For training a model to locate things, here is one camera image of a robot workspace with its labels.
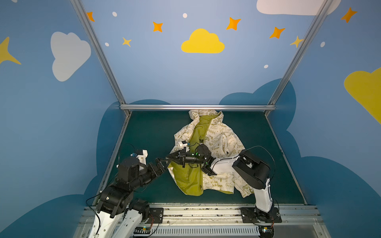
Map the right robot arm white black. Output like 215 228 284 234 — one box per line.
166 144 274 214

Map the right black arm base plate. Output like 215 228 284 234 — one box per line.
241 207 282 224

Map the aluminium front rail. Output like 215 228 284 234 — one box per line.
73 203 330 238

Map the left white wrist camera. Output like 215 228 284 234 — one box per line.
136 149 148 165

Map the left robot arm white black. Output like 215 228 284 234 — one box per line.
89 157 170 238

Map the small circuit board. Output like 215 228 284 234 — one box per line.
133 226 152 238
259 226 274 238

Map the aluminium back frame bar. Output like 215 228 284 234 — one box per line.
120 104 276 111

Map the aluminium frame post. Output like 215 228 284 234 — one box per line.
70 0 126 104
268 0 333 107

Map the white green printed jacket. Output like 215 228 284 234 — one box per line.
169 110 254 198

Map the right small circuit board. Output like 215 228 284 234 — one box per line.
259 226 274 238

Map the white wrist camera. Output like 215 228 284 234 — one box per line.
136 149 148 165
178 141 189 150

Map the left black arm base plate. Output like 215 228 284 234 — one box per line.
141 207 164 224

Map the aluminium left frame post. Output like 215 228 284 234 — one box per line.
70 0 126 104

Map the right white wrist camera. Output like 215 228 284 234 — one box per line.
178 141 189 150

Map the left small circuit board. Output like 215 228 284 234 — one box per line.
133 226 152 238

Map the aluminium right frame post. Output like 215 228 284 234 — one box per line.
268 0 333 107

